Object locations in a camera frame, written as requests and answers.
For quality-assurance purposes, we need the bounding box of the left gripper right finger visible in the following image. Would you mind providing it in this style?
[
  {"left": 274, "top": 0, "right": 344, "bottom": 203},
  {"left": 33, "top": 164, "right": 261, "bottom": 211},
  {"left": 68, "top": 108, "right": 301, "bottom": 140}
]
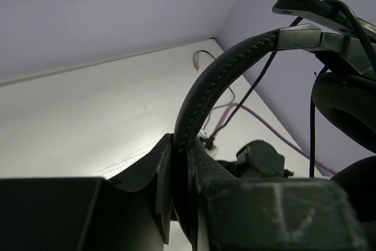
[{"left": 173, "top": 139, "right": 244, "bottom": 250}]

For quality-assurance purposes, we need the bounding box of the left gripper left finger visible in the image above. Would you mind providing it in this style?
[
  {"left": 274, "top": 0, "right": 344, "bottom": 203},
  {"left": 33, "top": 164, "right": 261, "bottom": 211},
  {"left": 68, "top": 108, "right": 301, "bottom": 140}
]
[{"left": 108, "top": 133, "right": 173, "bottom": 245}]

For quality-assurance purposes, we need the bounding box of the black over-ear headphones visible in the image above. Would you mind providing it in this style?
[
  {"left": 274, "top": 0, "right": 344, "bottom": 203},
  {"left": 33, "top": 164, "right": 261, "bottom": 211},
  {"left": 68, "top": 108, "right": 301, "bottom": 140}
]
[{"left": 173, "top": 0, "right": 376, "bottom": 222}]

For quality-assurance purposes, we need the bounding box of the thin black headphone cable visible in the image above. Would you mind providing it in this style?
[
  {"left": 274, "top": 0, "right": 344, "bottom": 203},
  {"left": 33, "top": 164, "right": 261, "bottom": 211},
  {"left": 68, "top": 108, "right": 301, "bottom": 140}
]
[{"left": 192, "top": 0, "right": 376, "bottom": 178}]

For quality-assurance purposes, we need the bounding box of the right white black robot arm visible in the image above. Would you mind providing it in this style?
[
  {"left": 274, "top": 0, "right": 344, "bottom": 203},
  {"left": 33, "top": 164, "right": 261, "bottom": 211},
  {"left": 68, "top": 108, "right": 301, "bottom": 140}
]
[{"left": 217, "top": 140, "right": 294, "bottom": 178}]

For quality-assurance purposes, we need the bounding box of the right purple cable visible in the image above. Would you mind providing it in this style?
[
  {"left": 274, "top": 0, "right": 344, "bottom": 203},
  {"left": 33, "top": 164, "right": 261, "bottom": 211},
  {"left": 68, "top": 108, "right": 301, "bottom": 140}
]
[{"left": 217, "top": 102, "right": 337, "bottom": 176}]

